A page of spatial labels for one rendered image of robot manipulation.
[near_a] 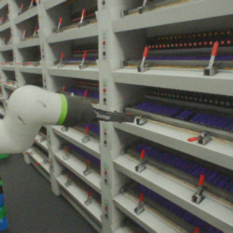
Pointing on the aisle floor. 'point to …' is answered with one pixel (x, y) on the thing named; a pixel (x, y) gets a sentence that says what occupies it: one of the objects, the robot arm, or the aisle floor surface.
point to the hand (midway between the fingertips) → (125, 117)
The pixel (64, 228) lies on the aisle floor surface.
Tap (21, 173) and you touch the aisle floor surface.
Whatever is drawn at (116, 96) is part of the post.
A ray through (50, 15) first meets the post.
